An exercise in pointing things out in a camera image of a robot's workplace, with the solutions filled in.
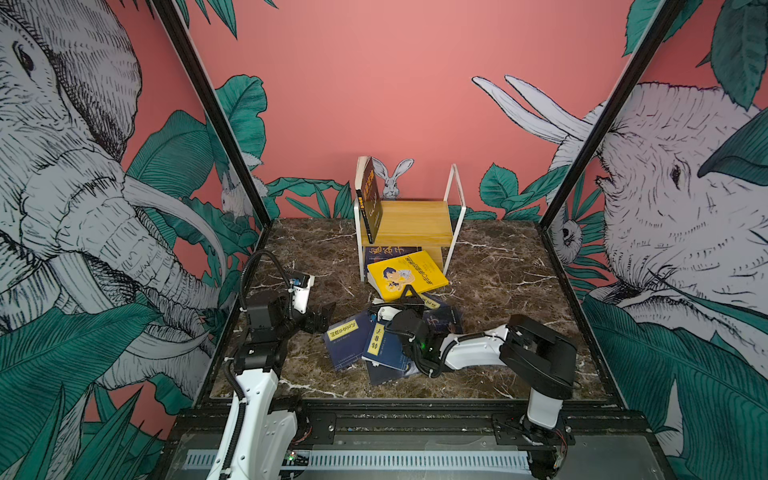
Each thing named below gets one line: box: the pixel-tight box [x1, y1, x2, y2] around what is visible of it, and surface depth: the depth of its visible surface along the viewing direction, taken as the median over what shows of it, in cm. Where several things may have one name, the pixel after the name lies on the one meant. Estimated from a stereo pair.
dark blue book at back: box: [420, 289, 448, 310], surface depth 99 cm
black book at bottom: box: [366, 360, 405, 386], surface depth 84 cm
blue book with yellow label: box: [362, 320, 411, 372], surface depth 84 cm
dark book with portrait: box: [422, 306, 464, 344], surface depth 92 cm
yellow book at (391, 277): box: [366, 250, 449, 301], surface depth 89 cm
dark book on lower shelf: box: [364, 246, 422, 274], surface depth 107 cm
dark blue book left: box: [324, 310, 376, 371], surface depth 90 cm
